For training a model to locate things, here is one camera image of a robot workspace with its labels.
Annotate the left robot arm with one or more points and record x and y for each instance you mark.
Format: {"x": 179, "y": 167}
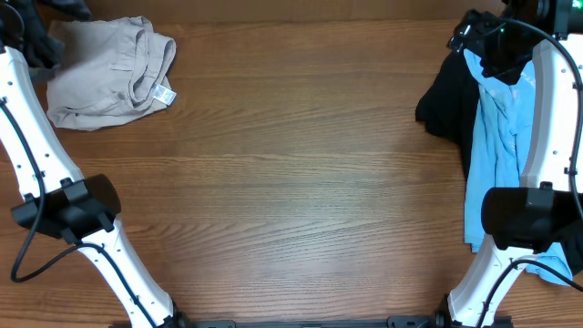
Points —
{"x": 58, "y": 201}

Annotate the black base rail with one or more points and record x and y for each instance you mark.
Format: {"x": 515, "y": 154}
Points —
{"x": 309, "y": 324}

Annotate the light blue t-shirt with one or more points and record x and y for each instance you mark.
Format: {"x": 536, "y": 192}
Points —
{"x": 501, "y": 140}

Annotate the grey shorts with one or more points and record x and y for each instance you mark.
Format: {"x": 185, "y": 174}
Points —
{"x": 23, "y": 29}

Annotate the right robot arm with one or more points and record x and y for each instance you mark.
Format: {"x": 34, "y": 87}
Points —
{"x": 523, "y": 222}

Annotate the beige folded shorts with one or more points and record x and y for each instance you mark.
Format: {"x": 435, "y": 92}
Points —
{"x": 113, "y": 72}

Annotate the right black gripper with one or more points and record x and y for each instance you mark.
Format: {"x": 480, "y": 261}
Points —
{"x": 471, "y": 35}

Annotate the black garment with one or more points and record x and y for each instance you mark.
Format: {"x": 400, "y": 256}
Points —
{"x": 448, "y": 108}

